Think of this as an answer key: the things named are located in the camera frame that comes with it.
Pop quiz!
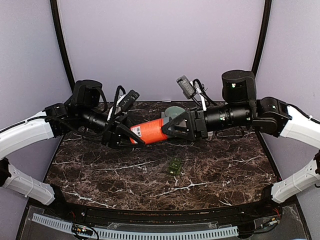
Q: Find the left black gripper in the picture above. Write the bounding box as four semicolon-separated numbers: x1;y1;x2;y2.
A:
78;106;150;149

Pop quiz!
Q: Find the red pill bottle grey lid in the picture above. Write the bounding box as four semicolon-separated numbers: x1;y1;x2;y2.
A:
130;117;172;145

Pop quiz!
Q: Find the green pill organizer box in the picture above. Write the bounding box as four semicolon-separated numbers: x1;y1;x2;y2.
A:
168;157;183;176

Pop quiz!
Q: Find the white pill bottle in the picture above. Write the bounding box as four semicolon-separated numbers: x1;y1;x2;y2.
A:
207;131;214;141

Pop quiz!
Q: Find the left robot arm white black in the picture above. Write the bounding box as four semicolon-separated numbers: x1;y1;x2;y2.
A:
0;79;145;218

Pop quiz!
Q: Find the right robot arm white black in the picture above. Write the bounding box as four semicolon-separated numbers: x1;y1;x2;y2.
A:
161;69;320;217

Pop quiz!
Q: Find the celadon green bowl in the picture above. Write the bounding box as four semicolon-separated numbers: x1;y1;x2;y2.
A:
164;106;186;119

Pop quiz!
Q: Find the small circuit board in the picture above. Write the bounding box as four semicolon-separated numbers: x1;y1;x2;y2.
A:
71;224;94;237

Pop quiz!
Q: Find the white slotted cable duct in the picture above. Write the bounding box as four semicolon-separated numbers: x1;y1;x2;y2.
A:
31;213;239;240

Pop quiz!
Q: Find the black right frame post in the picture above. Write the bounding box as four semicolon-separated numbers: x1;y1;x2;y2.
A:
251;0;272;76

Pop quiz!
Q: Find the black frame post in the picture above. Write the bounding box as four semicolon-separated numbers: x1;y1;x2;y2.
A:
49;0;76;91
251;0;272;76

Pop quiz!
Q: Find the black left frame post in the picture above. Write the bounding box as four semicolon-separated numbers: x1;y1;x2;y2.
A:
49;0;76;91

